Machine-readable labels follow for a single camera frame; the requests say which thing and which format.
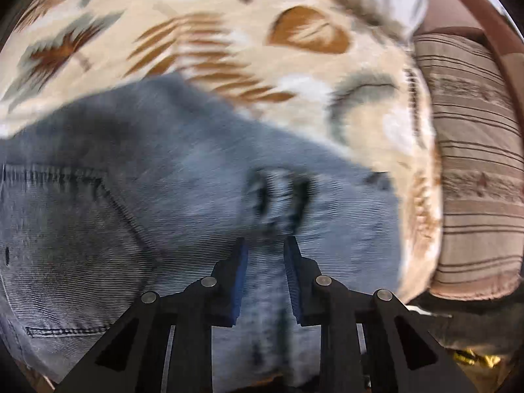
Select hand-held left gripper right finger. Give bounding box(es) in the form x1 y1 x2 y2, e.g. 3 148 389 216
283 236 477 393

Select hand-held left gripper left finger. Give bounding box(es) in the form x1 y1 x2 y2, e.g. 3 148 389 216
53 237 250 393

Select blue denim pants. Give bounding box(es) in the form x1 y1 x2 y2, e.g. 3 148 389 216
0 73 404 389

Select yellow crumpled wrapper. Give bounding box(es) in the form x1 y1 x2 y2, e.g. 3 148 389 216
452 348 502 368

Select striped floral brown cushion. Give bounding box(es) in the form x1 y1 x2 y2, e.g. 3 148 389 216
411 35 524 301

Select leaf print blanket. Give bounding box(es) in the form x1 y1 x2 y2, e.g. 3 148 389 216
0 0 445 301

